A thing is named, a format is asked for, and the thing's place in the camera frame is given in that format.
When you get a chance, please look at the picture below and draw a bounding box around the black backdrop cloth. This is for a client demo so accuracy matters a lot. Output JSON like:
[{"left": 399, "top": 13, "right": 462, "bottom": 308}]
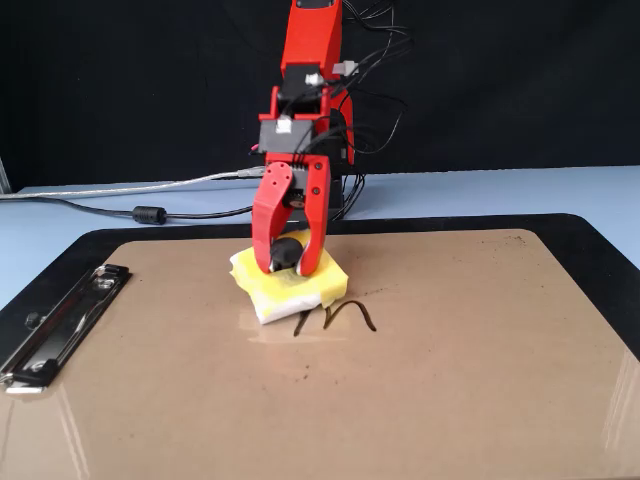
[{"left": 0, "top": 0, "right": 640, "bottom": 194}]

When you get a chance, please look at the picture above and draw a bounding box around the silver USB cable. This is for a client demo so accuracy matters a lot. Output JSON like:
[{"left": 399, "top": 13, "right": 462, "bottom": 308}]
[{"left": 0, "top": 167, "right": 266, "bottom": 202}]

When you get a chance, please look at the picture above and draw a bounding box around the metal clipboard clip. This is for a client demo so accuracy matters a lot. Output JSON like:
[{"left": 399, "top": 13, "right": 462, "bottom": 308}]
[{"left": 0, "top": 263, "right": 134, "bottom": 396}]

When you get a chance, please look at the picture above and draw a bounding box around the black mat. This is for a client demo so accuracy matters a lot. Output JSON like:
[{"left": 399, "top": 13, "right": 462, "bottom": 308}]
[{"left": 0, "top": 213, "right": 640, "bottom": 381}]

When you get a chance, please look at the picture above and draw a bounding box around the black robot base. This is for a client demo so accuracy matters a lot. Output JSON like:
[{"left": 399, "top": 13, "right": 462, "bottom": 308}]
[{"left": 288, "top": 172, "right": 347, "bottom": 224}]

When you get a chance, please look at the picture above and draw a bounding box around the yellow sponge with black knob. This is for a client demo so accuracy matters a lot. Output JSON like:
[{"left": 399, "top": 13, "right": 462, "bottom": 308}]
[{"left": 228, "top": 229, "right": 350, "bottom": 327}]

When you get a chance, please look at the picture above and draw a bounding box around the brown marker scribble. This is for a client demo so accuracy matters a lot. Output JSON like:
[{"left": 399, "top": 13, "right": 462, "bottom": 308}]
[{"left": 293, "top": 299, "right": 378, "bottom": 338}]

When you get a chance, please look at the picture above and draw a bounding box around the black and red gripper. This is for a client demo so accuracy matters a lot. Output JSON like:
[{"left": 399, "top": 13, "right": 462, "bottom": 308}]
[{"left": 251, "top": 117, "right": 333, "bottom": 277}]

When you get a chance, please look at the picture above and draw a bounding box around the brown clipboard board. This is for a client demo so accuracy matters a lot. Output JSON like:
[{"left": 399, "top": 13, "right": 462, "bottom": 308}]
[{"left": 0, "top": 228, "right": 640, "bottom": 480}]

